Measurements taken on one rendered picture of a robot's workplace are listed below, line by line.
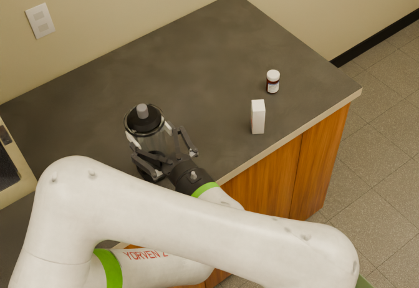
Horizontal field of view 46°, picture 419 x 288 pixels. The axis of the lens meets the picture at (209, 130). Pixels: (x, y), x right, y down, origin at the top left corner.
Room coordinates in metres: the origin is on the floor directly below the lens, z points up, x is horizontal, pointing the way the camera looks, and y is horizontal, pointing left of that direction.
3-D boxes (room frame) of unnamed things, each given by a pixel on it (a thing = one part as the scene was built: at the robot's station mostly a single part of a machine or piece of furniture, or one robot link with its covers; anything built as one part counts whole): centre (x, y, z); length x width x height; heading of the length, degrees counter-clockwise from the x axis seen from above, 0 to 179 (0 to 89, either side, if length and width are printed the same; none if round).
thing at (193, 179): (0.65, 0.04, 1.14); 0.09 x 0.06 x 0.12; 123
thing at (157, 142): (0.85, 0.17, 1.07); 0.11 x 0.11 x 0.21
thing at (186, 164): (0.71, 0.08, 1.13); 0.09 x 0.08 x 0.07; 33
